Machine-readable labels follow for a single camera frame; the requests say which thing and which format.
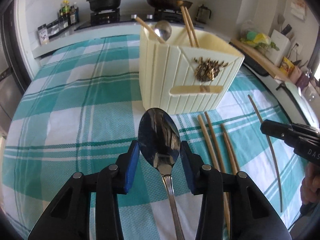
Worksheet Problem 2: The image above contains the large steel spoon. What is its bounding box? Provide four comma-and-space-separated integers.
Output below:
138, 108, 185, 239

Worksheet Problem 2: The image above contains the cream plastic utensil holder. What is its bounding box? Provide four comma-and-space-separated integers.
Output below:
139, 26, 245, 114

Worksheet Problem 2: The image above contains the white label spice jar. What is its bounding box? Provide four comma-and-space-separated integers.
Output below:
37, 24, 49, 45

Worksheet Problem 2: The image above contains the dark glass french press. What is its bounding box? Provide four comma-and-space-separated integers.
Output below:
195, 4, 212, 24

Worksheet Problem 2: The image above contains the teal plaid tablecloth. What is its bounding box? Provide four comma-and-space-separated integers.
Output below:
2, 35, 306, 238

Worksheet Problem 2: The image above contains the thin grey metal rod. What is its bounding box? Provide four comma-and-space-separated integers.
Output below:
248, 94, 283, 212

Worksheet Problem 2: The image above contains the white knife block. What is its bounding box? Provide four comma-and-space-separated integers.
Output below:
266, 29, 291, 67

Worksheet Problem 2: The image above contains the wooden cutting board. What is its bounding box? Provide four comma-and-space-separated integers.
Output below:
230, 38, 291, 82

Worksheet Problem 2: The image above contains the black gas cooktop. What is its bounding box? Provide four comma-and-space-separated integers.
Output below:
75, 7, 205, 32

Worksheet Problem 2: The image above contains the black cushioned counter edge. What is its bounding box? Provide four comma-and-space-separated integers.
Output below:
243, 54, 269, 77

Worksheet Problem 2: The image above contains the yellow snack packet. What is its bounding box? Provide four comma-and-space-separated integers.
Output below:
279, 57, 295, 77

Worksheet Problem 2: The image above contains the black clay pot orange lid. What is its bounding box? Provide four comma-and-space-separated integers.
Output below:
87, 0, 121, 12

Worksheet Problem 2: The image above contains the sauce bottles group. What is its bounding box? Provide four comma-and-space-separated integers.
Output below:
59, 0, 80, 28

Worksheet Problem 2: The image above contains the person right hand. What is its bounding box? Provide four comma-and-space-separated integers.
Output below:
300, 163, 320, 205

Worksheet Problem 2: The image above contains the wok with glass lid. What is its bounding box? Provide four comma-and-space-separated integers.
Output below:
146, 0, 193, 11

